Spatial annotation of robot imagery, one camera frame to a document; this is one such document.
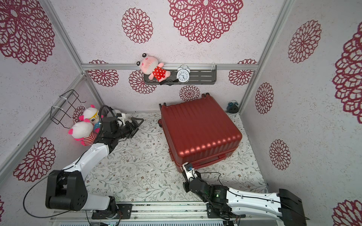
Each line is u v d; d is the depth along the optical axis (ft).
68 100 2.59
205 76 3.22
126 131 2.44
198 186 1.88
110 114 2.46
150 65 2.74
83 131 2.79
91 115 3.07
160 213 2.40
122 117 2.57
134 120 2.45
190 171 2.12
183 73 2.95
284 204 1.44
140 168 2.94
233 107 3.84
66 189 1.52
